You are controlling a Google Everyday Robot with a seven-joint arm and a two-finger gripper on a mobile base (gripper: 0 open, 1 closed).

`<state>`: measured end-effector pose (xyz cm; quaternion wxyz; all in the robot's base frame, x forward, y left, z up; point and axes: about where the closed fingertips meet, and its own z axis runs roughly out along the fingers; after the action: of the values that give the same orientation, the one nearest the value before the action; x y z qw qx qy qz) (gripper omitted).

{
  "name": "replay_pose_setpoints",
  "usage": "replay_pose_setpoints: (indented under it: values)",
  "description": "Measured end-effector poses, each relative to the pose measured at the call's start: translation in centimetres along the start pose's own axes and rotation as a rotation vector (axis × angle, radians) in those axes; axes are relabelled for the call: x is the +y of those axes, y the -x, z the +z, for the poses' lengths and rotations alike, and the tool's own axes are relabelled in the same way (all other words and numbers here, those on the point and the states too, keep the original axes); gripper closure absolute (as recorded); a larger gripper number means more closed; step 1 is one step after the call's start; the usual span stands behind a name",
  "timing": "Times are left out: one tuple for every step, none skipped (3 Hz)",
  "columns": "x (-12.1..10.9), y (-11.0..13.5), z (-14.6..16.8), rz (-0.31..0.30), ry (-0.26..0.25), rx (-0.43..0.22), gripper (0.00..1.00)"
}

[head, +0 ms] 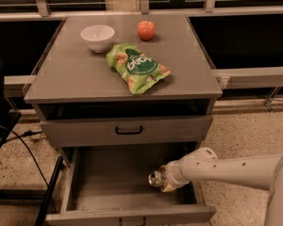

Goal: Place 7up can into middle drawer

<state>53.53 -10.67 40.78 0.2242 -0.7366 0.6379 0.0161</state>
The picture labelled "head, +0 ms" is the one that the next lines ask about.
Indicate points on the metal window railing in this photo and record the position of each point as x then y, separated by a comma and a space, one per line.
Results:
141, 7

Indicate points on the silver 7up can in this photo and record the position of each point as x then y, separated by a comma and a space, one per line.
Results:
156, 178

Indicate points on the grey drawer cabinet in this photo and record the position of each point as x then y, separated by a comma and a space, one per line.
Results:
76, 83

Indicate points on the open drawer metal handle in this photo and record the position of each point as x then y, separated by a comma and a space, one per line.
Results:
136, 221

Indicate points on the open grey lower drawer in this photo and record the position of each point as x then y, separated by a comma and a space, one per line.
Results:
106, 183

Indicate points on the red apple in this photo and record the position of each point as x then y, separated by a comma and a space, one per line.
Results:
146, 30

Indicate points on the closed grey drawer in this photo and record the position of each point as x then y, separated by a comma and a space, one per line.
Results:
101, 132

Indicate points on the black drawer handle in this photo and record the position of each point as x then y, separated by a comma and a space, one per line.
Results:
128, 131

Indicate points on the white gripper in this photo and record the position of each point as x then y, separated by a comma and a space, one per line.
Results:
174, 174

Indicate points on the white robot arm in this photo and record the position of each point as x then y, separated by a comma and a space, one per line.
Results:
261, 172

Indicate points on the green chip bag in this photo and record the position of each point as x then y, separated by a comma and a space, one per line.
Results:
139, 71

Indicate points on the white ceramic bowl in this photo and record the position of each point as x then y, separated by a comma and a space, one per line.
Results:
98, 37

